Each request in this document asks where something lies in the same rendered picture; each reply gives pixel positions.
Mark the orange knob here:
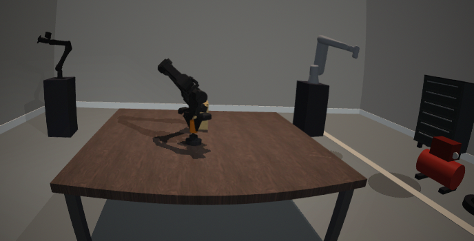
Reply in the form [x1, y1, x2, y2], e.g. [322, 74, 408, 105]
[190, 120, 198, 133]

